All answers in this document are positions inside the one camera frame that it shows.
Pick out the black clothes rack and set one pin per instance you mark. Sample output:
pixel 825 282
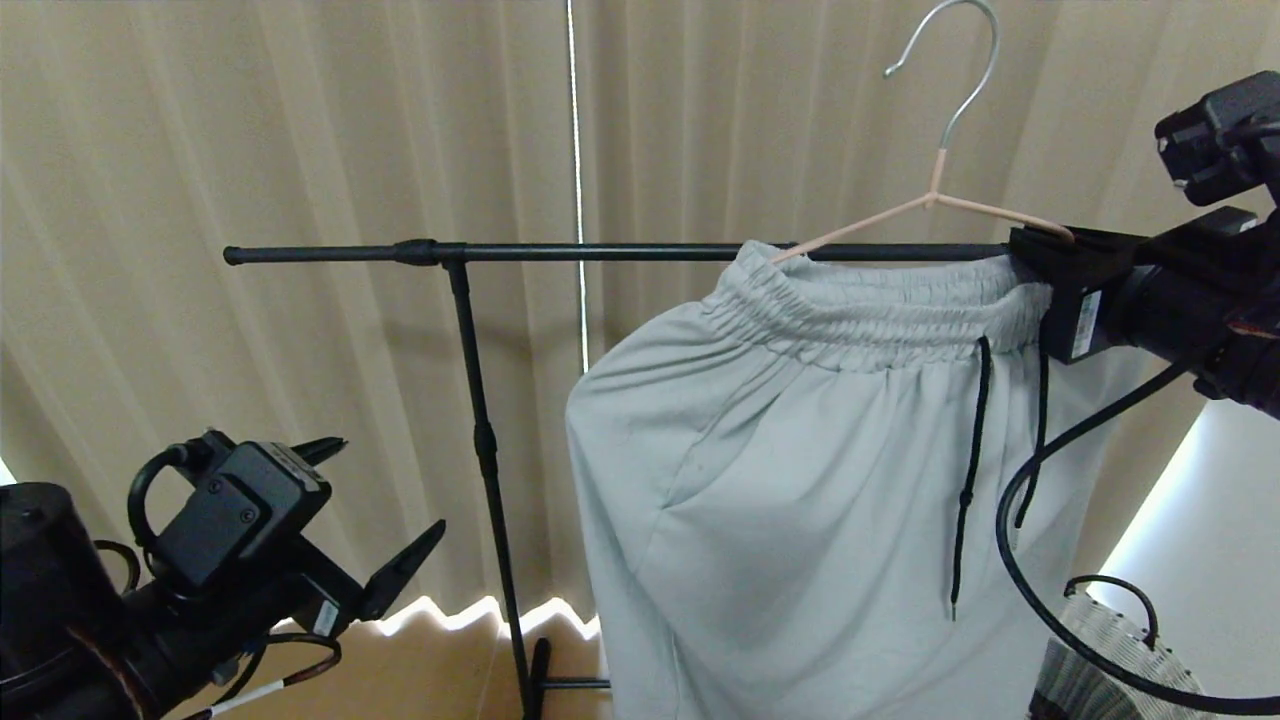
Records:
pixel 600 252

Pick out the beige curtain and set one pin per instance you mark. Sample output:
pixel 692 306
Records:
pixel 250 120

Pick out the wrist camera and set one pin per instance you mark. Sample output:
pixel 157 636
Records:
pixel 1220 135
pixel 240 510

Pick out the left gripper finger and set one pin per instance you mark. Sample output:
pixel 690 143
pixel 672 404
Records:
pixel 405 570
pixel 320 450

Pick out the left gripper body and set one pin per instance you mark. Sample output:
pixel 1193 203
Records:
pixel 240 620

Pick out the white laundry basket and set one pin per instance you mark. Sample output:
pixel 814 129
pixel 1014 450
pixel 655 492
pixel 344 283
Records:
pixel 1100 660

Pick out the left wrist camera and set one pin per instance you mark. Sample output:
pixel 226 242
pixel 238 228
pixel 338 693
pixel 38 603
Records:
pixel 240 510

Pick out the pale grey shorts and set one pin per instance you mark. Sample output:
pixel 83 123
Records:
pixel 800 500

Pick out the pink clothes hanger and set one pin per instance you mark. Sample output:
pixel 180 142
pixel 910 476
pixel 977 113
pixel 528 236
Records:
pixel 940 170

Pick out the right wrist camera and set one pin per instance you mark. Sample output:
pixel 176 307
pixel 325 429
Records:
pixel 1220 135

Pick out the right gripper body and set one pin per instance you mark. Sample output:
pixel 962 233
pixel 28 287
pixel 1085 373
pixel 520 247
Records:
pixel 1180 290

